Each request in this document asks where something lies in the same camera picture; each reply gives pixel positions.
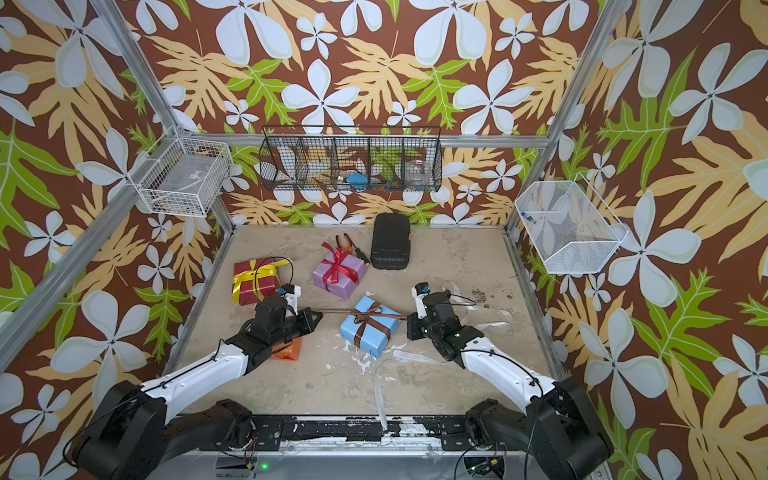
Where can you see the black wire basket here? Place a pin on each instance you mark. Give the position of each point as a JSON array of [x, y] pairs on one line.
[[394, 158]]

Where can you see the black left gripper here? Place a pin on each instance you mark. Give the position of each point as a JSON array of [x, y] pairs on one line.
[[308, 323]]

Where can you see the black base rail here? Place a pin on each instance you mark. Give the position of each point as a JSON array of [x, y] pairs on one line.
[[282, 433]]

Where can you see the purple gift box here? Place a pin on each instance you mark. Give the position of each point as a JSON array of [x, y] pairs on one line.
[[345, 288]]

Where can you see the dark red gift box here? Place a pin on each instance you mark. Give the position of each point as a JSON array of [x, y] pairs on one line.
[[255, 288]]

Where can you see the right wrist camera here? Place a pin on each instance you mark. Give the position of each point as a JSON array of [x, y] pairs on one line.
[[419, 292]]

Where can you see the red satin ribbon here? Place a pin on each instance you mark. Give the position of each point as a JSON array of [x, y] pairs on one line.
[[336, 267]]

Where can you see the blue object in basket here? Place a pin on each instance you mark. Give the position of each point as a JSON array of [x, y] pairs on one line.
[[358, 182]]

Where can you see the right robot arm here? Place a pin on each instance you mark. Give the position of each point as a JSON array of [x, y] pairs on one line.
[[555, 423]]

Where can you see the orange gift box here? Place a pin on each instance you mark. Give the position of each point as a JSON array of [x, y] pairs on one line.
[[288, 351]]

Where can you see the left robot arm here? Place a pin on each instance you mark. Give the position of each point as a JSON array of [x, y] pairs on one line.
[[137, 427]]

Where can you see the black hard case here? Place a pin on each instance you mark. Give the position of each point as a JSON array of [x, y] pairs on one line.
[[391, 242]]

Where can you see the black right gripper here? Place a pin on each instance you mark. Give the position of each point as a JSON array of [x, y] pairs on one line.
[[413, 320]]

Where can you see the white wire basket right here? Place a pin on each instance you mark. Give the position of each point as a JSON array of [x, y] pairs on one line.
[[571, 227]]

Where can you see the yellow satin ribbon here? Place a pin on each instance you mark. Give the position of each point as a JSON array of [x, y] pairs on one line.
[[255, 276]]

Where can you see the light blue gift box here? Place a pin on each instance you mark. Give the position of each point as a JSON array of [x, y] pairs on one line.
[[369, 330]]

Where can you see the white wire basket left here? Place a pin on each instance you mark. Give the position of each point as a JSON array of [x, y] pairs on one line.
[[182, 174]]

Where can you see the white wire basket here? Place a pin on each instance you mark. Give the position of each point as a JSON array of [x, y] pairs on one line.
[[571, 227], [182, 174]]

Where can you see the orange handled pliers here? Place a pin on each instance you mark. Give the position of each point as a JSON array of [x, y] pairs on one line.
[[346, 244]]

